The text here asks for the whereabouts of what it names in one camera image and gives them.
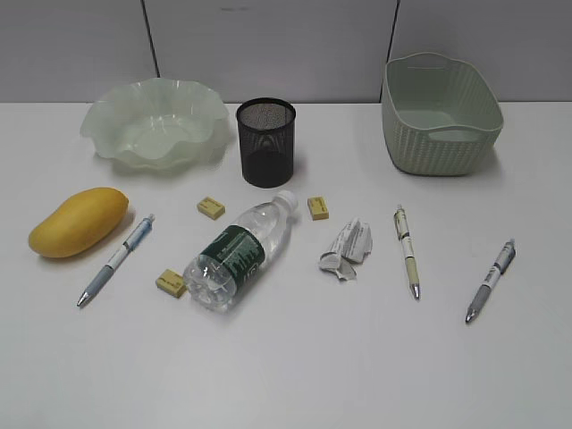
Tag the white waste paper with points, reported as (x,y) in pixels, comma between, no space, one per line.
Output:
(350,247)

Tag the clear water bottle green label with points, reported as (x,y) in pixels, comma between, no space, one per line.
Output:
(232,260)

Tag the yellow mango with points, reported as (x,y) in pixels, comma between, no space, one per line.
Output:
(79,223)

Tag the yellow eraser upper right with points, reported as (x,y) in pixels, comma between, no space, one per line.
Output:
(317,208)

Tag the yellow eraser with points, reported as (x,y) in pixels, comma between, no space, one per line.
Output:
(211,208)
(172,283)
(317,208)

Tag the yellow eraser upper left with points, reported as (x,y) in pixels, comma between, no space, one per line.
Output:
(211,208)

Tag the black mesh pen holder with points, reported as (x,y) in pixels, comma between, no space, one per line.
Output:
(266,127)

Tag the beige white pen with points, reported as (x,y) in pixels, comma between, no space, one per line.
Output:
(403,235)

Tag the yellow eraser lower left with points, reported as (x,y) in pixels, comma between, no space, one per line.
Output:
(172,283)

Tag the pale green wavy plate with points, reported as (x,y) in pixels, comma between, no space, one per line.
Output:
(160,126)

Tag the pale green woven basket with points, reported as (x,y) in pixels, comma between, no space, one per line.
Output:
(440,117)

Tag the blue grey pen left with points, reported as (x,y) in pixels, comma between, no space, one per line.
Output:
(108,270)

